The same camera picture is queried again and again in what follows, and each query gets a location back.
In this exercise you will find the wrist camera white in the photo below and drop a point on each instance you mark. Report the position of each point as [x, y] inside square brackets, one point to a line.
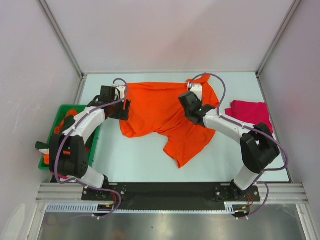
[120, 92]
[197, 89]

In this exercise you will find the grey slotted cable duct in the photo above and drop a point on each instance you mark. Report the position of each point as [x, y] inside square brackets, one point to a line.
[96, 208]

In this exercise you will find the magenta t shirt in bin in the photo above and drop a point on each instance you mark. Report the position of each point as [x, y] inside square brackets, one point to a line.
[73, 164]

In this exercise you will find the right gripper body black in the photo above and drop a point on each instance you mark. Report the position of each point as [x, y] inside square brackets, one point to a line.
[187, 114]

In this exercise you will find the orange t shirt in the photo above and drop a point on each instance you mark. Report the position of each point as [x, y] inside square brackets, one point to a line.
[66, 117]
[155, 108]

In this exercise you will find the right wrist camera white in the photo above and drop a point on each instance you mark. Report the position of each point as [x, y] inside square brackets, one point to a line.
[197, 89]

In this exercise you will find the aluminium frame rail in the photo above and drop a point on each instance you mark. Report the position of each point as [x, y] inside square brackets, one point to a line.
[279, 193]

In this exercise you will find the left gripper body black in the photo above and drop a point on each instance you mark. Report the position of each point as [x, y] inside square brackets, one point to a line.
[117, 109]

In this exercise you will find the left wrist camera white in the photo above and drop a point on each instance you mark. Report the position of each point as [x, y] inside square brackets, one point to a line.
[120, 92]

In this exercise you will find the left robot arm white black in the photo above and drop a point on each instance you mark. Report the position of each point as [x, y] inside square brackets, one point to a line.
[75, 138]

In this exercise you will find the green plastic bin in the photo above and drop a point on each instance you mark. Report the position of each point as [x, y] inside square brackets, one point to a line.
[64, 111]

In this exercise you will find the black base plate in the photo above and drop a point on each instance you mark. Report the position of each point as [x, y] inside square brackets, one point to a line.
[181, 196]

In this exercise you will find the dark green t shirt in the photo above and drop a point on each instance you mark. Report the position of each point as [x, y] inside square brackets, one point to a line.
[44, 148]

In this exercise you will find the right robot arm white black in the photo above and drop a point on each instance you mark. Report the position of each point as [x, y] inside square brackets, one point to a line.
[258, 147]

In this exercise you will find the folded magenta t shirt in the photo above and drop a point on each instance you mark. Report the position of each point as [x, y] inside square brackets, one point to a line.
[250, 112]

